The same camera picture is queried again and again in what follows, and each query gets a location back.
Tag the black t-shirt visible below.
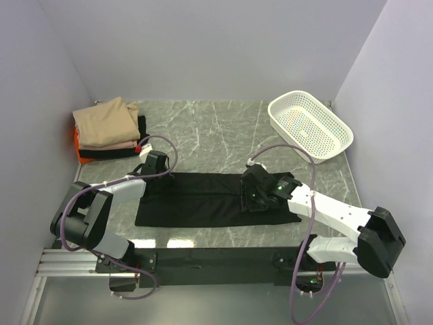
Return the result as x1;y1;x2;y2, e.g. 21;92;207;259
93;115;148;160
135;173;301;228

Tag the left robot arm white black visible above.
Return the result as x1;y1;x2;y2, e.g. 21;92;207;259
50;150;170;272

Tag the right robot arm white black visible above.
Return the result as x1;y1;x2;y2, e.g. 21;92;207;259
240;164;406;278

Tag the folded pink t-shirt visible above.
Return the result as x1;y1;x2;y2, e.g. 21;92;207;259
78;140;137;151

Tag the folded beige t-shirt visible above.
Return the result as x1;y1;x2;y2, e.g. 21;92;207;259
72;97;140;148

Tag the folded black t-shirt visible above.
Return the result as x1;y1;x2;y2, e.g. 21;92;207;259
93;115;148;160

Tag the folded orange t-shirt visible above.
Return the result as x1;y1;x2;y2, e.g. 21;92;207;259
74;128;101;165

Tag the white perforated plastic basket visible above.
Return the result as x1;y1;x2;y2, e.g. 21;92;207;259
267;90;354;164

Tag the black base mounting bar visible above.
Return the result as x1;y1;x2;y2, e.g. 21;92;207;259
94;246;325;292

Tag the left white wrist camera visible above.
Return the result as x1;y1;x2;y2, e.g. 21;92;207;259
135;143;153;163

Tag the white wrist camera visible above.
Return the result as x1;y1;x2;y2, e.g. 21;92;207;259
135;143;153;163
246;158;267;170

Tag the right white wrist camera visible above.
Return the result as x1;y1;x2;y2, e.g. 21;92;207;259
246;158;267;170

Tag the aluminium rail frame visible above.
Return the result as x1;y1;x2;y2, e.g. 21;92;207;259
20;162;395;325

